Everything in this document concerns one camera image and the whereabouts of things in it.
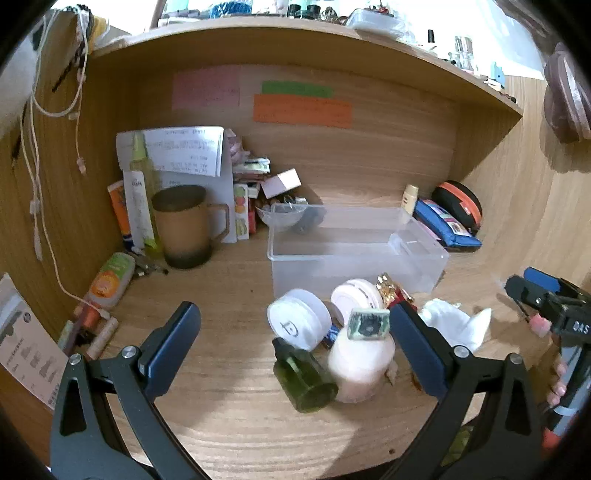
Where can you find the clear plastic storage box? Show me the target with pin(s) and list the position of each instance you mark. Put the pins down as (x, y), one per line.
(351, 249)

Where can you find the red marker pen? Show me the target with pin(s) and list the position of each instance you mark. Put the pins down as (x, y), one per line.
(87, 318)

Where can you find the brown mug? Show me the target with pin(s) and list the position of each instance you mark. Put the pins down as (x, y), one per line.
(184, 226)

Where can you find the small pink block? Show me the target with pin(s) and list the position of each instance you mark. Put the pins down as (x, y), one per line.
(539, 325)

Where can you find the white cloth pouch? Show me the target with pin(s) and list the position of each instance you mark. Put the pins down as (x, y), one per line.
(455, 323)

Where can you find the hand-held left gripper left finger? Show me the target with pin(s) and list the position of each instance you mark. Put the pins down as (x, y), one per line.
(173, 341)

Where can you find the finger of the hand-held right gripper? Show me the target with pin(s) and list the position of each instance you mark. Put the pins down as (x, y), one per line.
(545, 279)
(521, 290)

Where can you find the wooden desktop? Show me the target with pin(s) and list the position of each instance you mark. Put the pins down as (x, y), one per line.
(221, 415)

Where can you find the cream tube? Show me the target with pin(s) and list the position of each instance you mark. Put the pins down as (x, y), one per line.
(409, 199)

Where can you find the clear lidded container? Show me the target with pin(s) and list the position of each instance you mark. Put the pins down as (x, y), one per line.
(376, 23)

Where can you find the printed white paper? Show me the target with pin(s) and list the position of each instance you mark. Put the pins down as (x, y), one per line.
(180, 150)

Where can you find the orange sticky note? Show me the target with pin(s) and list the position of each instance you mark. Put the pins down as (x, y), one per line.
(300, 110)

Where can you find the clear glass bottles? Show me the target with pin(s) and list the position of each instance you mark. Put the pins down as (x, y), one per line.
(461, 53)

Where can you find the cream marker pen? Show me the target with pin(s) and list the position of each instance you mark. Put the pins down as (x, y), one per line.
(102, 339)

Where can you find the dark green bottle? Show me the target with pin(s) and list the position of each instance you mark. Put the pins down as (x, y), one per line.
(304, 378)

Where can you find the pale pink cup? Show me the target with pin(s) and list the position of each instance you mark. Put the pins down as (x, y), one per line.
(360, 369)

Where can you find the pile of small packets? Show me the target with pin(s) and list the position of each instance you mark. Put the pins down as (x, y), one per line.
(247, 161)

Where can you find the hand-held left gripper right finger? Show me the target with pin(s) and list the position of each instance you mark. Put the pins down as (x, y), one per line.
(415, 350)

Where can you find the orange and green tube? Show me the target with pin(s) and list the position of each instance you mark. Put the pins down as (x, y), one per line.
(111, 281)

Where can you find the white plush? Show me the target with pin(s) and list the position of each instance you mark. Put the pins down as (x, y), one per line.
(18, 69)

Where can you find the green sticky note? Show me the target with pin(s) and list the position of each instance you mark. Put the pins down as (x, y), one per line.
(295, 88)

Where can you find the blue zip pouch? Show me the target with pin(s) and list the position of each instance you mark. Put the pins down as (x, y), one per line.
(445, 226)

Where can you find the fruit printed box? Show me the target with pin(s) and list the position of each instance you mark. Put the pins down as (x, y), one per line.
(241, 207)

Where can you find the green spray bottle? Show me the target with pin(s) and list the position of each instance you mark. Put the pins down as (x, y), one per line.
(143, 184)

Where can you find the black and orange case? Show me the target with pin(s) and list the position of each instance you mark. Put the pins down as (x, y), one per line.
(461, 201)

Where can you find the brown round discs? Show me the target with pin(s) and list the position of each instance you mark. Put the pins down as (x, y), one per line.
(568, 97)

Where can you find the white leaflet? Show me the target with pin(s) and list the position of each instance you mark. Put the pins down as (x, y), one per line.
(23, 346)

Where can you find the pink round case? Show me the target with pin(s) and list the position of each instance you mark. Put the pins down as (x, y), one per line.
(355, 297)

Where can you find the clear plastic bowl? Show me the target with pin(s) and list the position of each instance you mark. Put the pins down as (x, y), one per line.
(284, 217)

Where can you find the small white box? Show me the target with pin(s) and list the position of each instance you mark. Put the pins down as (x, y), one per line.
(280, 182)

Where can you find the person's right hand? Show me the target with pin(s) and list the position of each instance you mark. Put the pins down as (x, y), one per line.
(557, 385)

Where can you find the small green card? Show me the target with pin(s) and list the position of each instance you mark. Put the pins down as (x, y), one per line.
(368, 324)

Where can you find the white round jar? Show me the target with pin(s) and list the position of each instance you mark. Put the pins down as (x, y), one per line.
(298, 321)

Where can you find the pink sticky note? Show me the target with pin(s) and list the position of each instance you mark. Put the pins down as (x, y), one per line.
(205, 87)

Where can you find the gold and red ornament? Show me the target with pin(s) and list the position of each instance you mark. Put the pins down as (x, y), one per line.
(392, 288)

